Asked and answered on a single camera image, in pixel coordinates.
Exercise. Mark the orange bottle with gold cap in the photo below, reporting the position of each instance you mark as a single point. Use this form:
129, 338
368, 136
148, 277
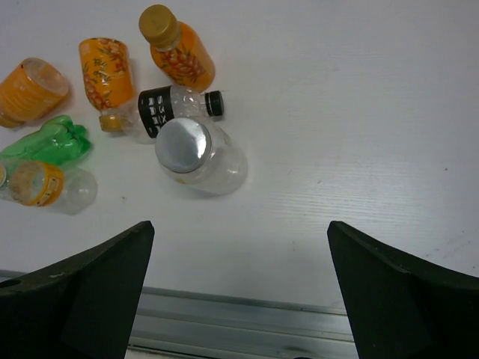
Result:
176, 48

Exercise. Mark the clear bottle yellow cap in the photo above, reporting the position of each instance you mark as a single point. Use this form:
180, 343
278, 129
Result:
39, 184

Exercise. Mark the clear bottle black label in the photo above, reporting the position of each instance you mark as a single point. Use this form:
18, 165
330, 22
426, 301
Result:
147, 112

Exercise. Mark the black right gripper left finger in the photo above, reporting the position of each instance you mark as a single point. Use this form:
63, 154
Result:
81, 307

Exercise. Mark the clear jar silver lid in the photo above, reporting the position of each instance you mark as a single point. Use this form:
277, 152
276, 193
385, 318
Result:
195, 152

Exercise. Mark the aluminium table rail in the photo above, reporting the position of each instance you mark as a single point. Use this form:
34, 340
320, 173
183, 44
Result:
196, 323

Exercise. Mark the orange fruit label bottle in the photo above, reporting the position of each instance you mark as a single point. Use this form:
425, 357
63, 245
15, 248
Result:
107, 79

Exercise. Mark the green plastic bottle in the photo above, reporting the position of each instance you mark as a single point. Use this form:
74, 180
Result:
58, 141

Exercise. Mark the orange juice bottle plain label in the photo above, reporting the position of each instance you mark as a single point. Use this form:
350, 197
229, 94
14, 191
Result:
31, 91

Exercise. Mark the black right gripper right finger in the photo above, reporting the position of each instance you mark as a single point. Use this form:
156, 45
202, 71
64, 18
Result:
399, 305

